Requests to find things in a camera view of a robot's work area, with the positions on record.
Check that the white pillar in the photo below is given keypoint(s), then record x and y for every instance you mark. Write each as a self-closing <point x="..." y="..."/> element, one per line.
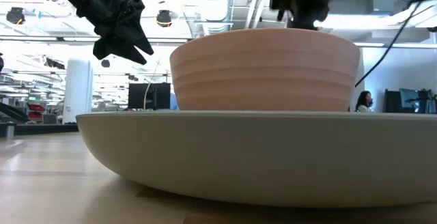
<point x="78" y="91"/>

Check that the dark monitor with bright screen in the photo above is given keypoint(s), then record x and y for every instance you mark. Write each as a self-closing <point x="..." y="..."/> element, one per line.
<point x="409" y="100"/>

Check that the silver ventilation duct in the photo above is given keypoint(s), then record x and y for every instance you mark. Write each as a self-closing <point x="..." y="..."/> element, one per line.
<point x="215" y="5"/>

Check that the grey-white round plate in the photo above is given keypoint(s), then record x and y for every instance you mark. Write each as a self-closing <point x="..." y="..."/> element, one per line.
<point x="259" y="155"/>

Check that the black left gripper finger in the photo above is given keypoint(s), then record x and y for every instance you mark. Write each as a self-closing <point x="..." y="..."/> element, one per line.
<point x="117" y="51"/>
<point x="138" y="41"/>

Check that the black computer monitor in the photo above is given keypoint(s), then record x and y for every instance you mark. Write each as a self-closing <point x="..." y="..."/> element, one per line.
<point x="150" y="96"/>

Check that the person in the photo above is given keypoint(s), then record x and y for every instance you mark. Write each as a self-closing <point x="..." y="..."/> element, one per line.
<point x="364" y="101"/>

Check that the terracotta ribbed bowl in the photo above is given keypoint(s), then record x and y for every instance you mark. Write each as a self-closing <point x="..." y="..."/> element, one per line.
<point x="266" y="70"/>

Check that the short silver post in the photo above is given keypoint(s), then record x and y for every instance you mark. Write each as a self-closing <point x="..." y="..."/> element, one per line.
<point x="10" y="132"/>

